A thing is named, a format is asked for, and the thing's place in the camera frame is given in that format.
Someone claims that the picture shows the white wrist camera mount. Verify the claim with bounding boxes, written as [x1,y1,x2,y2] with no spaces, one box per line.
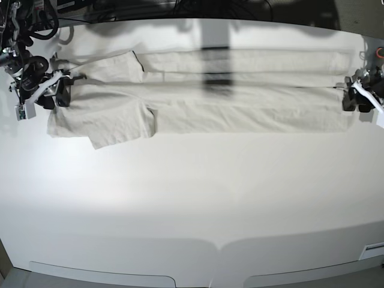
[8,71,62,121]
[352,80,383,128]

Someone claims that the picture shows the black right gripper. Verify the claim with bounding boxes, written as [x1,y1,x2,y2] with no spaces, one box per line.
[18,56,86,108]

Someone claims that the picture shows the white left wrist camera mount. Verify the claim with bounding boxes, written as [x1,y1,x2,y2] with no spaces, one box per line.
[352,80,383,128]

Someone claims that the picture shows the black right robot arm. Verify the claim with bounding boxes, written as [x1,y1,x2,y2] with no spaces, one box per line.
[1,1,86,111]

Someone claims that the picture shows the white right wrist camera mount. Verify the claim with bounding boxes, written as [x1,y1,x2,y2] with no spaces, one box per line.
[8,71,62,121]

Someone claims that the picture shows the beige T-shirt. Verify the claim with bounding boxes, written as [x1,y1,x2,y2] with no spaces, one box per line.
[47,49,353,149]

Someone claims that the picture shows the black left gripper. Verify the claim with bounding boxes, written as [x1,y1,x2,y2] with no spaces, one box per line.
[342,68,380,113]

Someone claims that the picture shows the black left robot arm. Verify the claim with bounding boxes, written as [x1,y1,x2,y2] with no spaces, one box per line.
[342,47,383,113]

